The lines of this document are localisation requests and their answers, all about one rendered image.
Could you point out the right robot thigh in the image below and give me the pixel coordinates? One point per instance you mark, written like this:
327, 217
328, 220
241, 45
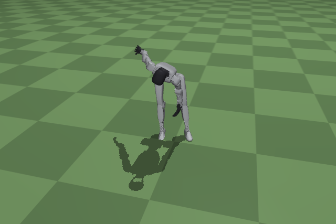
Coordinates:
159, 95

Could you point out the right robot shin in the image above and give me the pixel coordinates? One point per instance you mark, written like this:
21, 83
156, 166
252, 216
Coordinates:
161, 115

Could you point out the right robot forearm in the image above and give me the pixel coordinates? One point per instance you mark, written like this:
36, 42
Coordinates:
144, 54

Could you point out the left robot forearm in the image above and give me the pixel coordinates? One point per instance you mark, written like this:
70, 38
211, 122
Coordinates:
180, 98

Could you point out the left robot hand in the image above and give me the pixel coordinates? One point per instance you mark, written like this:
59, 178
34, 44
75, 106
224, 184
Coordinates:
178, 110

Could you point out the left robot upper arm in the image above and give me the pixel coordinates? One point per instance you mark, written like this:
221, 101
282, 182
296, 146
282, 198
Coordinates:
176, 81

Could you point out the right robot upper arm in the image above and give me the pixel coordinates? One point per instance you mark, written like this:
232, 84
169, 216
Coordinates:
149, 64

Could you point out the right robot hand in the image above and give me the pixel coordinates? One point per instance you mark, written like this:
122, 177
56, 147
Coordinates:
138, 50

